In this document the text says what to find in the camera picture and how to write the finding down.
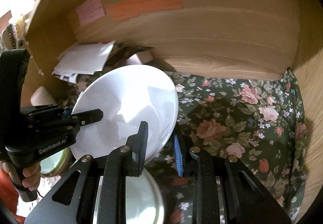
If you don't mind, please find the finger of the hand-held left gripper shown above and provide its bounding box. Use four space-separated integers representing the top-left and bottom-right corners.
21 104 71 117
71 109 104 128

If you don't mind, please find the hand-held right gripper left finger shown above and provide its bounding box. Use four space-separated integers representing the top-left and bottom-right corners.
24 121 149 224

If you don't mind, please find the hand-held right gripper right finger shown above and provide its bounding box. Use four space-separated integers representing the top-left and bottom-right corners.
173 131 293 224

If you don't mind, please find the white plate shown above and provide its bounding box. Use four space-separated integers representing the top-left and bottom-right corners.
69 65 179 162

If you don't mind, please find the person's left hand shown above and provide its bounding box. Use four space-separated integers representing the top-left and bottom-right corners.
22 163 42 192

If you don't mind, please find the light green bowl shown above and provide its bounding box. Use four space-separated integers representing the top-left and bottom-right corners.
40 151 68 174

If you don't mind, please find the light green plate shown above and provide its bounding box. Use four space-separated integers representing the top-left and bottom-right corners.
125 169 166 224

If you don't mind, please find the stack of white papers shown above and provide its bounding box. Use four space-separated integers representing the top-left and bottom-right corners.
52 41 116 83

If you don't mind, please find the orange clothing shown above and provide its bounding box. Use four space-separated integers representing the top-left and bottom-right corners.
0 164 26 224

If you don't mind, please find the dark floral tablecloth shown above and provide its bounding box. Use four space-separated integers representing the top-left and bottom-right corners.
42 43 311 224

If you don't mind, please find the small pale box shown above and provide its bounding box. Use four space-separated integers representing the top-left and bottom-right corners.
129 51 154 66

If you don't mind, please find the cream crochet cloth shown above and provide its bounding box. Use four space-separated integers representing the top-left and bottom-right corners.
0 12 29 51

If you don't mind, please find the pink sticky note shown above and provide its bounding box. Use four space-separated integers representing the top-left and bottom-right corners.
76 0 106 25

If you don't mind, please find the orange sticky note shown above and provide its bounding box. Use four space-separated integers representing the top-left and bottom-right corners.
105 0 183 22

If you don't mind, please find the wooden desk hutch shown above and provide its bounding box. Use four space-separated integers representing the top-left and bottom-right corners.
20 0 323 189

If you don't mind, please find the beige knotted cord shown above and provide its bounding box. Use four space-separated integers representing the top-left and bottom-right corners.
24 38 45 77

